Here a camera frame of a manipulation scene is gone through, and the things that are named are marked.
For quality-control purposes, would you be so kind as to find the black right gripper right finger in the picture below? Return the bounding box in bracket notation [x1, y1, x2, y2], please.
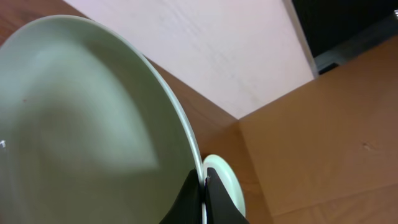
[205, 168, 249, 224]

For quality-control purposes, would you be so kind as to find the pale green plate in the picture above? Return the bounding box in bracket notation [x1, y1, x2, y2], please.
[203, 154, 246, 222]

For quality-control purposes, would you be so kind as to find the light blue plate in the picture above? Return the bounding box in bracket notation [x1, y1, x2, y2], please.
[1, 15, 204, 223]

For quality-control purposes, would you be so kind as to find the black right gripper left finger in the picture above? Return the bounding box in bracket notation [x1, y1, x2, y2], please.
[160, 169, 202, 224]

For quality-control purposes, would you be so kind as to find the brown cardboard side panel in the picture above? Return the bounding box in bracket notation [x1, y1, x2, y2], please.
[240, 37, 397, 223]

